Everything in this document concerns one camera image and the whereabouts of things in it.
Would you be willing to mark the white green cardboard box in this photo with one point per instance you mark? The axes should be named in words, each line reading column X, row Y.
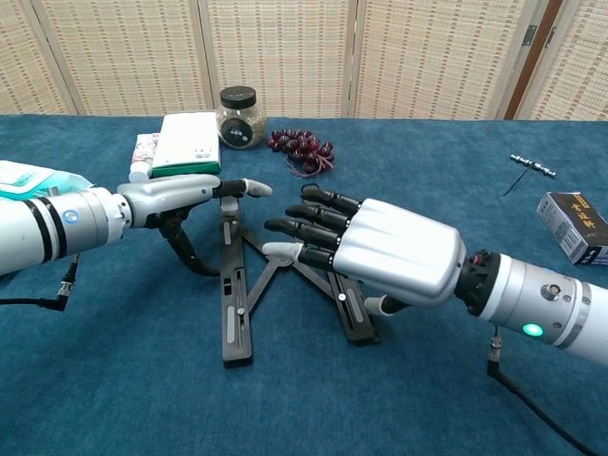
column 187, row 142

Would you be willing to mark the blue table cloth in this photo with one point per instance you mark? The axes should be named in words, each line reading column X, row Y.
column 142, row 380

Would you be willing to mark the teal wet wipes pack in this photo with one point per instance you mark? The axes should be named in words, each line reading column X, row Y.
column 38, row 180

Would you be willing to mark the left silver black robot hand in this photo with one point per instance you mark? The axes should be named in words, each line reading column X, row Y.
column 161, row 197

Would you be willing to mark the bamboo folding screen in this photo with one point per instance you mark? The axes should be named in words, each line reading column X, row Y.
column 285, row 47

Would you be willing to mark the metal screen hinge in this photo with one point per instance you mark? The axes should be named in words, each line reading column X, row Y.
column 528, row 35

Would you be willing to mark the small white bottle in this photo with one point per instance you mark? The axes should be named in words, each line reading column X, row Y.
column 142, row 152

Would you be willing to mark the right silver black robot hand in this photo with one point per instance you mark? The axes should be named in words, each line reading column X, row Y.
column 399, row 252

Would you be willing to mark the black box gold lettering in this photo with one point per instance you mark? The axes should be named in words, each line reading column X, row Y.
column 579, row 228

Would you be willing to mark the black folding laptop stand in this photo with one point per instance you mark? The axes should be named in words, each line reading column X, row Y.
column 237, row 342

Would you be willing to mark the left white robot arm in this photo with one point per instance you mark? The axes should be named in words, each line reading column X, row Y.
column 57, row 228

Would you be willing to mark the dark red grape bunch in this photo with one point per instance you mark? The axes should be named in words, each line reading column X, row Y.
column 299, row 145

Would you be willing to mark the glass jar black lid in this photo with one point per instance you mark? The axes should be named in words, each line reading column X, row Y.
column 240, row 123

